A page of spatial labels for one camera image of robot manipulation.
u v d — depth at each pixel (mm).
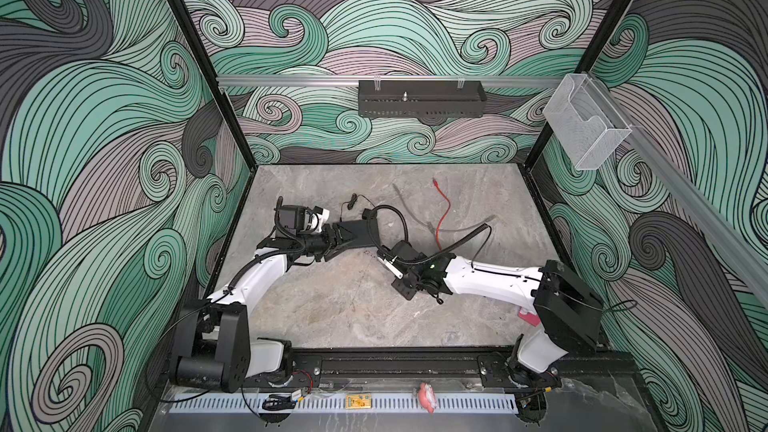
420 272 631
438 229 978
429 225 1010
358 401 684
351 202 1069
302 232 721
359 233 1029
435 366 745
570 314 432
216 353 407
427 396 657
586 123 783
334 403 697
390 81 951
